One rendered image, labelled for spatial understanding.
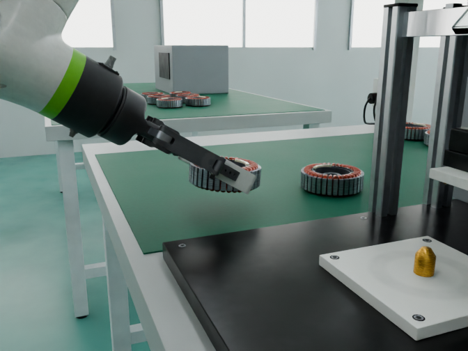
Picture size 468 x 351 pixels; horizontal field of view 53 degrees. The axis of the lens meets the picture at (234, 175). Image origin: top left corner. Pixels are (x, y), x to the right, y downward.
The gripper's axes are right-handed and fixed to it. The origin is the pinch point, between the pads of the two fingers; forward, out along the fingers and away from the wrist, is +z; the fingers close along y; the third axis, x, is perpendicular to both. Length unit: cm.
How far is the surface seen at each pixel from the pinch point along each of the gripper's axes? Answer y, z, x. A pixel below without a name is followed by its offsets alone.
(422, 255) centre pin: -35.0, 3.5, -0.9
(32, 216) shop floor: 234, 36, 73
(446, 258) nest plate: -33.7, 9.3, -2.0
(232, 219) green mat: -4.5, 2.6, 5.8
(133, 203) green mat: 9.8, -6.5, 11.5
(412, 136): 25, 64, -34
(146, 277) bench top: -15.8, -12.0, 15.2
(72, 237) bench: 105, 20, 44
